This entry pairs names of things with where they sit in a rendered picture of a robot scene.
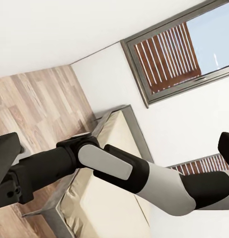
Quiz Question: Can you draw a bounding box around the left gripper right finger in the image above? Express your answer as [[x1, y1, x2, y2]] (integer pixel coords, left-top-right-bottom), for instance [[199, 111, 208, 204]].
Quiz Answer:
[[218, 132, 229, 165]]

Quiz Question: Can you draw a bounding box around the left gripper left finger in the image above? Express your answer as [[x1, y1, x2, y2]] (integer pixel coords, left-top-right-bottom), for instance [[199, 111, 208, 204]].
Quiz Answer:
[[0, 132, 21, 185]]

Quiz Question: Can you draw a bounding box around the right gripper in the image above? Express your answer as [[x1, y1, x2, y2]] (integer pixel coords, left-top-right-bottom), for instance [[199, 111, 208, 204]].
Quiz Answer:
[[0, 151, 59, 208]]

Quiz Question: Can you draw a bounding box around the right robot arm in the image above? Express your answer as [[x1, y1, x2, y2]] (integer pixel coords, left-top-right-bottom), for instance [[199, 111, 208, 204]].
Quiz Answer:
[[0, 132, 229, 216]]

